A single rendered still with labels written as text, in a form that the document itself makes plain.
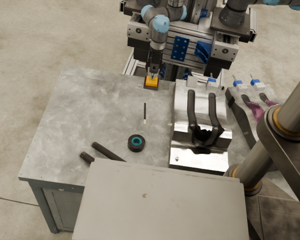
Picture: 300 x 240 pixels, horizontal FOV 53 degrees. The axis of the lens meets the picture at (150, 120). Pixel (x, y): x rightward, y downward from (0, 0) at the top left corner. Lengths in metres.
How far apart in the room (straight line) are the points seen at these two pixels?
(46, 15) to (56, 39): 0.42
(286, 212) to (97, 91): 1.11
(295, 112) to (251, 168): 0.21
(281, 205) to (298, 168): 0.27
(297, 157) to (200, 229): 0.22
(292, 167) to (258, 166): 0.15
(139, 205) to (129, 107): 1.04
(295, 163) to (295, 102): 0.11
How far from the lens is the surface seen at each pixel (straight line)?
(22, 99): 2.73
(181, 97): 1.52
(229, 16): 1.80
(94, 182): 0.57
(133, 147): 1.37
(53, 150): 1.42
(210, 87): 1.59
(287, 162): 0.62
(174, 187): 0.58
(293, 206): 0.88
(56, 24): 3.49
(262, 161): 0.73
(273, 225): 0.83
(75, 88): 1.64
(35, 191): 1.53
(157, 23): 1.42
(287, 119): 0.63
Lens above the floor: 1.98
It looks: 51 degrees down
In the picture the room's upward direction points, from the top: 11 degrees clockwise
